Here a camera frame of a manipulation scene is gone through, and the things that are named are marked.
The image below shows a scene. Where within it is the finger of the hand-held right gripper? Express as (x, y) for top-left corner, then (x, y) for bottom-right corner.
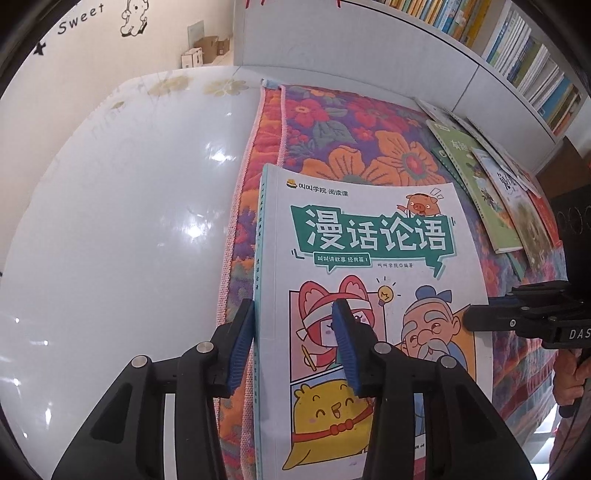
(488, 280), (588, 306)
(463, 301), (558, 333)

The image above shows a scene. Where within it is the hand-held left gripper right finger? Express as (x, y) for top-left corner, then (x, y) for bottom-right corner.
(331, 298), (539, 480)

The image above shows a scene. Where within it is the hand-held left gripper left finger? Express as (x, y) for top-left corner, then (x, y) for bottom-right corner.
(51, 298), (257, 480)

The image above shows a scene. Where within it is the pastel watercolour book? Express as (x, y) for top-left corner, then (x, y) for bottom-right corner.
(472, 148), (557, 265)

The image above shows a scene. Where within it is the red book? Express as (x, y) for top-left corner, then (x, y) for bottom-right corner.
(526, 191), (563, 247)

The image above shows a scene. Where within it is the white comic cover book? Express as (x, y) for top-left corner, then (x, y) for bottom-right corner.
(253, 164), (494, 480)

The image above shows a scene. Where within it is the white ink-painting book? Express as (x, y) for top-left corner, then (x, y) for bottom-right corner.
(462, 117), (543, 197)

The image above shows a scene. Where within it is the row of colourful shelf books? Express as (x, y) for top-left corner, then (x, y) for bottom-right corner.
(383, 0), (583, 137)

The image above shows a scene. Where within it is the person's right hand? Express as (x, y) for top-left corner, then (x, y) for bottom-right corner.
(553, 350), (586, 407)

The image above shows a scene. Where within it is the teal green book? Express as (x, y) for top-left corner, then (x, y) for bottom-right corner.
(505, 251), (527, 283)

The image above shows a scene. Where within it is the light green book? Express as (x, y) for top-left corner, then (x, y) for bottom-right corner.
(426, 119), (523, 254)

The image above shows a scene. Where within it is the brown wooden cabinet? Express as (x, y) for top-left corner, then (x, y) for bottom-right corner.
(536, 137), (591, 204)

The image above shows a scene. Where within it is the floral blanket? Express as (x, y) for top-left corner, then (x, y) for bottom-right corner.
(216, 83), (568, 480)

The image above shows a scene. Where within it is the brown cardboard box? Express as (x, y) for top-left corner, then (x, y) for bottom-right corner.
(193, 36), (221, 64)

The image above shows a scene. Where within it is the white bookshelf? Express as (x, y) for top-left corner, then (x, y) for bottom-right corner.
(233, 0), (585, 185)

